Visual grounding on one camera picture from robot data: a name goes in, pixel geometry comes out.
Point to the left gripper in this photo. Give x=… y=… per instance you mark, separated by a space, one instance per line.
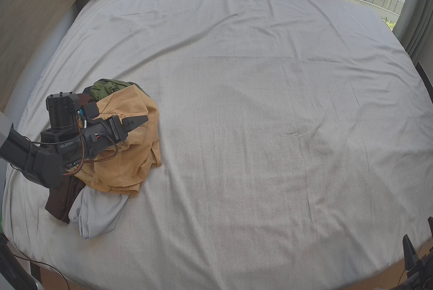
x=101 y=138

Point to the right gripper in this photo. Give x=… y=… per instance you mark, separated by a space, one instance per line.
x=419 y=276

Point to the tan shorts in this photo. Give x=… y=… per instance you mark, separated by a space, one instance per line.
x=118 y=173

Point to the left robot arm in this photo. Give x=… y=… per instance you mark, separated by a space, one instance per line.
x=61 y=113

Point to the bed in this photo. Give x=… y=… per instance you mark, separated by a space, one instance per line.
x=253 y=113

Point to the dark grey garment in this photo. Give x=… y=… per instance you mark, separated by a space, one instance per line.
x=87 y=91

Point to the green garment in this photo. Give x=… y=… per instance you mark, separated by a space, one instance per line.
x=108 y=87

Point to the brown garment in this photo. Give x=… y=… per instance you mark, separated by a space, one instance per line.
x=62 y=200

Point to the pale grey garment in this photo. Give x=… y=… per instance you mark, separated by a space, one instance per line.
x=98 y=214

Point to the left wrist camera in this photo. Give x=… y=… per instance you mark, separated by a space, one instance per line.
x=90 y=110

